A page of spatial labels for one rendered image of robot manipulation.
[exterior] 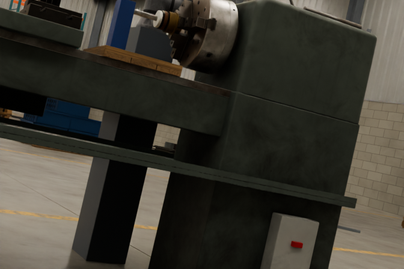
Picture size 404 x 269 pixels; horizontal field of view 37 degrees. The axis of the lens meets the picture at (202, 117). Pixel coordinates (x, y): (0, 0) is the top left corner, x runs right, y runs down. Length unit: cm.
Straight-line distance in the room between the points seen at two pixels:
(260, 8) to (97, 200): 117
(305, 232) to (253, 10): 89
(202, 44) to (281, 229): 77
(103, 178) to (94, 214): 17
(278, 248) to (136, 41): 114
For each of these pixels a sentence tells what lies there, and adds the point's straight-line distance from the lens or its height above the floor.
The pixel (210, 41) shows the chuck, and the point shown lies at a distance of 236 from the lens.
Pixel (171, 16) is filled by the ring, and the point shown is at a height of 110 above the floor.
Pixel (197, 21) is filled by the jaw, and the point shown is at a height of 109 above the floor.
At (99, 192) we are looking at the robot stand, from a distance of 286.
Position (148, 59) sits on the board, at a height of 89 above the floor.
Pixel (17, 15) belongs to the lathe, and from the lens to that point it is 209.
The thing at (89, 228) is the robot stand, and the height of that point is 14.
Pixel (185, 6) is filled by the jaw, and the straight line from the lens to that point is 253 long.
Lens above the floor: 66
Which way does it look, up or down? 2 degrees up
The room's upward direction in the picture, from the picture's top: 13 degrees clockwise
